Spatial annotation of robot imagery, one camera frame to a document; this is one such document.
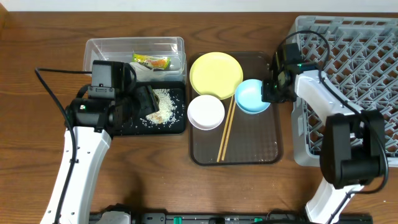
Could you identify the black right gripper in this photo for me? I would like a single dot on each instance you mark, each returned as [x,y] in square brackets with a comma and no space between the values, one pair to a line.
[268,91]

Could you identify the black rail at table edge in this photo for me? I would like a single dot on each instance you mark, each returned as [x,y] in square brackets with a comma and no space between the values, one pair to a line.
[123,214]

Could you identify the pink bowl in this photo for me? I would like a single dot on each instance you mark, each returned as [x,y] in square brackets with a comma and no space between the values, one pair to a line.
[205,112]

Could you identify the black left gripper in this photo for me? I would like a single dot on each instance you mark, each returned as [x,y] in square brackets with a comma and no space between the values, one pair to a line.
[147,101]

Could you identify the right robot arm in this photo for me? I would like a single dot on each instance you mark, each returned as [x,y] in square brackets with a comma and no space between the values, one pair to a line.
[353,147]

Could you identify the black tray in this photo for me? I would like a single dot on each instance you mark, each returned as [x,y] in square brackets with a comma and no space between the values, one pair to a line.
[176,123]

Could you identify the yellow plate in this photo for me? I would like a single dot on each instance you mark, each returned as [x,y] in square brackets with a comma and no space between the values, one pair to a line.
[217,74]

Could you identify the light blue bowl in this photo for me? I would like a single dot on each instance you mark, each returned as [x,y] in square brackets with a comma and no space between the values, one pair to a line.
[248,97]

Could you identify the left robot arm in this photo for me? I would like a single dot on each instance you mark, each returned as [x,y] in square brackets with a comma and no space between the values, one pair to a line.
[84,150]

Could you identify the grey dishwasher rack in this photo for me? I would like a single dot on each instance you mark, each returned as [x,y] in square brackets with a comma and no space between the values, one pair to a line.
[362,63]

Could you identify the right wooden chopstick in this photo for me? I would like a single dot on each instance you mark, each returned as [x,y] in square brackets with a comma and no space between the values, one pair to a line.
[228,131]

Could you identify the clear plastic bin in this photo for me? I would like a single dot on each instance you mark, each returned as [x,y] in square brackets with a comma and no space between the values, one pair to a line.
[121,49]

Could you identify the rice leftovers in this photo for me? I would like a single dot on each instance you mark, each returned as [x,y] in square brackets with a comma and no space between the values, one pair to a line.
[167,113]

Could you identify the green yellow snack wrapper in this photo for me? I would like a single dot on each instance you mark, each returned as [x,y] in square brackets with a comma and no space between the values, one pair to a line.
[156,62]

